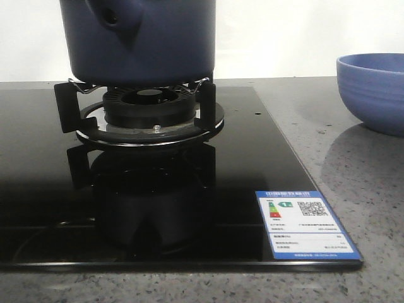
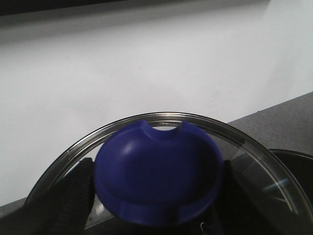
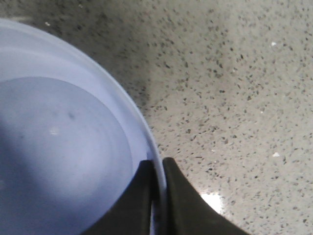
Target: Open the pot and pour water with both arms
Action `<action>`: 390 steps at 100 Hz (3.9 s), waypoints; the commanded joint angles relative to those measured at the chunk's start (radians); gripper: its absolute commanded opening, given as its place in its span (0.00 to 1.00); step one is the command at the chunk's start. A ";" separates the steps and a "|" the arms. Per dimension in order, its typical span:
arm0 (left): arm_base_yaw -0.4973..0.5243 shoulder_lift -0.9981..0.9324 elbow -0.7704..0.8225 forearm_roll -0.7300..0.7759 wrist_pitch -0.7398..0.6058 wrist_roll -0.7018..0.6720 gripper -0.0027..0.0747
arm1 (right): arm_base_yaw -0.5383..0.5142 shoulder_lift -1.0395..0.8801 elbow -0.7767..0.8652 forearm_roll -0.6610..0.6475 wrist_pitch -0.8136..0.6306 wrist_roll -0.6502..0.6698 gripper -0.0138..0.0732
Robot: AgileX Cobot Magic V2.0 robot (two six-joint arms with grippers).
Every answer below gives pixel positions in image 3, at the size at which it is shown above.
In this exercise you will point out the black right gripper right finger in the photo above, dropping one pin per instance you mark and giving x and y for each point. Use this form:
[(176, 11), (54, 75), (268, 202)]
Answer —
[(189, 214)]

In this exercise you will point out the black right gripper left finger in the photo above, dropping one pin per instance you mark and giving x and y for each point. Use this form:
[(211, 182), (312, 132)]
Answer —
[(131, 213)]

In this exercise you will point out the light blue ceramic bowl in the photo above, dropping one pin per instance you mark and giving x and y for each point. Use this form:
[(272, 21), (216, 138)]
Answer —
[(71, 138)]

